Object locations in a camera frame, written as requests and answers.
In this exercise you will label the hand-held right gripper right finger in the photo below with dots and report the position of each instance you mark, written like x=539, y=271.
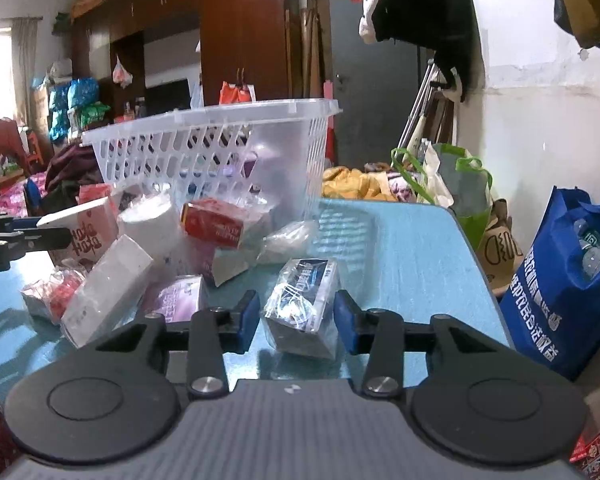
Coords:
x=344, y=322

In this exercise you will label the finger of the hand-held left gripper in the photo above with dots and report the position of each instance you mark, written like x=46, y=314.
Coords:
x=40, y=240
x=26, y=223

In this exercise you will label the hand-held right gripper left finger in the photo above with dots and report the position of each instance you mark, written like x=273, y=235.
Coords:
x=249, y=322

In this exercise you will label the pink white carton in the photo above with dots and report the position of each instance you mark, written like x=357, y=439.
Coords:
x=87, y=235

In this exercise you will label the black white box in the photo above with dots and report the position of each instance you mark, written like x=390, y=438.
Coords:
x=300, y=300

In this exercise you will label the purple box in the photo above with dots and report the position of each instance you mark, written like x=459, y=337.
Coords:
x=177, y=300

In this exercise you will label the clear plastic bag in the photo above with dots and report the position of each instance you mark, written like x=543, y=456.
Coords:
x=290, y=240

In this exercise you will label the white plastic basket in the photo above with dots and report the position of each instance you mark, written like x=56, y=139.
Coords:
x=280, y=160

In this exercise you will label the pink floral bedspread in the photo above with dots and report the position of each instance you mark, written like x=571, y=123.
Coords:
x=10, y=195

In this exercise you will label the red net plastic packet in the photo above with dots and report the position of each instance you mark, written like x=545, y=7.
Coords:
x=50, y=292

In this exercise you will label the white wrapped packet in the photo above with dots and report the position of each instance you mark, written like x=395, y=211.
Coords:
x=230, y=266

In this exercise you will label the maroon clothing pile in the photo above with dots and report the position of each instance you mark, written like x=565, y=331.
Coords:
x=72, y=165

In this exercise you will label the white tissue pack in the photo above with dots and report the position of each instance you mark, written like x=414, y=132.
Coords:
x=105, y=285

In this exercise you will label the white tissue roll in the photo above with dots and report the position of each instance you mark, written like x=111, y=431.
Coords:
x=147, y=220

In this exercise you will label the stack of blue green packages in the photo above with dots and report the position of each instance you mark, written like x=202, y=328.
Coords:
x=80, y=100

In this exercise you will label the yellow blanket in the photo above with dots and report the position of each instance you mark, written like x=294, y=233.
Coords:
x=355, y=185

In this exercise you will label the beige curtain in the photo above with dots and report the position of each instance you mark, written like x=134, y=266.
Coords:
x=25, y=70

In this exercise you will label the brown paper bag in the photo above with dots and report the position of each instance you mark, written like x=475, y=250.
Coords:
x=500, y=255

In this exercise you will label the pink hanging plastic bag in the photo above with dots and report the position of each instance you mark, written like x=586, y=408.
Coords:
x=121, y=75

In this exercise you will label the blue tote bag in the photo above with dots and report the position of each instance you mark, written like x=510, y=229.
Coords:
x=545, y=300

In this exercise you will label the grey door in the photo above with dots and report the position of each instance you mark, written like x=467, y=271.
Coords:
x=360, y=110

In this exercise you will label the orange white plastic bag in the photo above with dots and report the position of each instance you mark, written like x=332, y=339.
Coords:
x=235, y=94

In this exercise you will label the metal crutches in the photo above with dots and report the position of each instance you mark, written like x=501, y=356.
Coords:
x=420, y=105

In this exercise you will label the clear water bottle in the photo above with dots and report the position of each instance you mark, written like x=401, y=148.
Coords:
x=597, y=255

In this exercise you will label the wooden planks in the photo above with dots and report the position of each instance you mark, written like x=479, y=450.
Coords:
x=305, y=55

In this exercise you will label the red patterned box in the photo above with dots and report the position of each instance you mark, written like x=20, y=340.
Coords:
x=597, y=450

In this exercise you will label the brown wooden wardrobe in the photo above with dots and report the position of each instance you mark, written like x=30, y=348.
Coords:
x=240, y=25

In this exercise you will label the white black hanging jacket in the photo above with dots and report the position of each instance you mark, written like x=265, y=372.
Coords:
x=420, y=20

